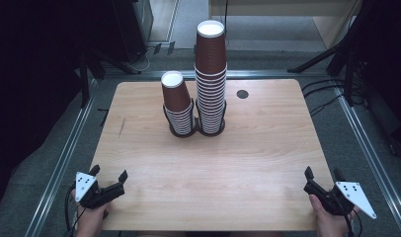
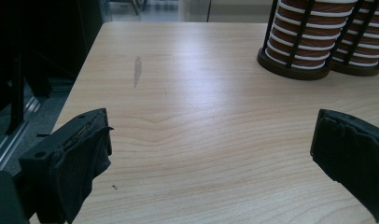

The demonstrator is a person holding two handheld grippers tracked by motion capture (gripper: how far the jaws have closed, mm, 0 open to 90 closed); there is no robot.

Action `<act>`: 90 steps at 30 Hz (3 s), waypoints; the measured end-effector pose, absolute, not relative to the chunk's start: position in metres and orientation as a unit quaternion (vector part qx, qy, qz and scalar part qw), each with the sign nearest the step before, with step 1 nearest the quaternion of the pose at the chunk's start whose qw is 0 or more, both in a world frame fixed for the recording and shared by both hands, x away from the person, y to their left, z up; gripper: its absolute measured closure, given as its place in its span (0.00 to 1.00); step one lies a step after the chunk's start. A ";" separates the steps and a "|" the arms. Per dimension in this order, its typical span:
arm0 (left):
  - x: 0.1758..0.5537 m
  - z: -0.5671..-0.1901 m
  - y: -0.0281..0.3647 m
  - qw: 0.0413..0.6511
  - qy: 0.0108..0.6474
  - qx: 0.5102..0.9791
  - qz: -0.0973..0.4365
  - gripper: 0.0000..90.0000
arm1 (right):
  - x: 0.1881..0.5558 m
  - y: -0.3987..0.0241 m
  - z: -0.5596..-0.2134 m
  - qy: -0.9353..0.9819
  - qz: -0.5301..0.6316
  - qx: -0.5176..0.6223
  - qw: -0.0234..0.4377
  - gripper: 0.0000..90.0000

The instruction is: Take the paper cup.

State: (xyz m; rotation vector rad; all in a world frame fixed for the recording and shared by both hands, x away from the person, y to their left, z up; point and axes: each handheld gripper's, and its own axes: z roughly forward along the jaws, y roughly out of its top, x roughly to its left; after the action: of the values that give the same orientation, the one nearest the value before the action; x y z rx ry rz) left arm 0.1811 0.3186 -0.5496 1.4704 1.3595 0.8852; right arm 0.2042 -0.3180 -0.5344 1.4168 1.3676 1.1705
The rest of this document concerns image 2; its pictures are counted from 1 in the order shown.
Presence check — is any stack of brown paper cups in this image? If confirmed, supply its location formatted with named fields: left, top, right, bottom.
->
left=331, top=0, right=379, bottom=68
left=265, top=0, right=358, bottom=70

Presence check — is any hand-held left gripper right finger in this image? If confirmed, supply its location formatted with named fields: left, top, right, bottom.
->
left=310, top=108, right=379, bottom=224

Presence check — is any black stand post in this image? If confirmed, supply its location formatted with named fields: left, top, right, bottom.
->
left=5, top=51, right=26, bottom=135

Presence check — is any metal floor rail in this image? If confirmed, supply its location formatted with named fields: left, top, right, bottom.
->
left=0, top=95, right=44, bottom=172

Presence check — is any black cabinet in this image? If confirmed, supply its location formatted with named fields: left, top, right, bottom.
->
left=0, top=0, right=104, bottom=117

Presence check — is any black wire cup holder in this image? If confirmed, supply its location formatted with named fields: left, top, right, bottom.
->
left=257, top=0, right=359, bottom=81
left=330, top=0, right=379, bottom=77

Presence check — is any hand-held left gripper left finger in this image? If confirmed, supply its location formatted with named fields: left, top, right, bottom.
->
left=18, top=107, right=115, bottom=224

